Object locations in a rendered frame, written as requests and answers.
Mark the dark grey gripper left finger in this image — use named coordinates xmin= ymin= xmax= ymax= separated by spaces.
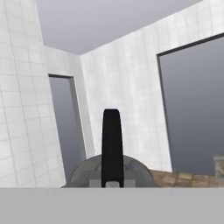
xmin=69 ymin=108 xmax=114 ymax=188

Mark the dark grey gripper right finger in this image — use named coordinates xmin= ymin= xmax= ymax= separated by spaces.
xmin=112 ymin=108 xmax=155 ymax=188

